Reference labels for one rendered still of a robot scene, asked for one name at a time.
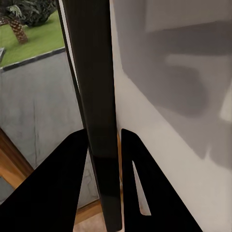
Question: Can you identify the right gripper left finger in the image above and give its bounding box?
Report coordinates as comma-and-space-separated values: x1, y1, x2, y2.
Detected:
0, 129, 88, 232

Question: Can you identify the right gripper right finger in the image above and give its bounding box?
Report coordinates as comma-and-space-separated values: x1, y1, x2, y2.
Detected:
121, 129, 203, 232

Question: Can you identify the poster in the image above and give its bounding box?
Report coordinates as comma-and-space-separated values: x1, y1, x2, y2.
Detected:
56, 0, 122, 232

